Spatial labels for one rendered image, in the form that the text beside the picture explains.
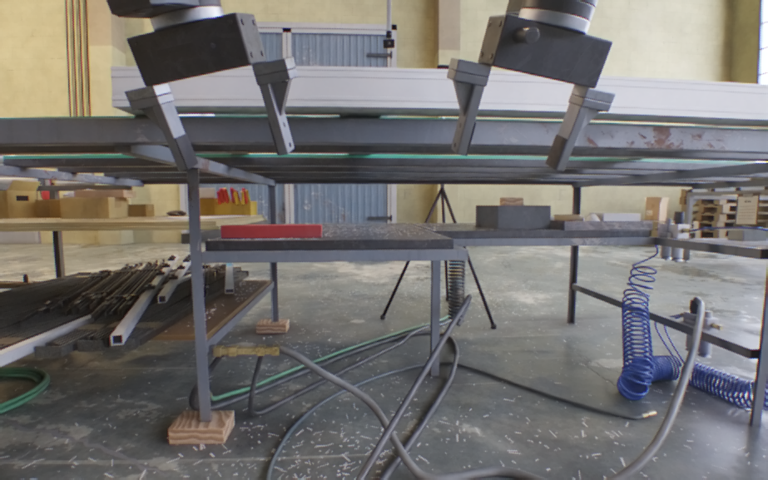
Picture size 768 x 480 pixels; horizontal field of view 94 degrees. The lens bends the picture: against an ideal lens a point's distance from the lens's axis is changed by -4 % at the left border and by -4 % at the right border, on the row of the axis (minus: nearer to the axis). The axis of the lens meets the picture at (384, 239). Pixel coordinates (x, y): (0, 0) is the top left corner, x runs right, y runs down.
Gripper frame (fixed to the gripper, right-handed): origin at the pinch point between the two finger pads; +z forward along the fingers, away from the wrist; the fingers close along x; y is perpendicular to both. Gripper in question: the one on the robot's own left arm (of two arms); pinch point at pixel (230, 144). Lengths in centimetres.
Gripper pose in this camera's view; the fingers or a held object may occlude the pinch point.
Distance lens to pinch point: 51.1
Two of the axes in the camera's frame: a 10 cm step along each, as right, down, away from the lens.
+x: -9.8, 1.0, 1.5
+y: 0.8, -4.8, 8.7
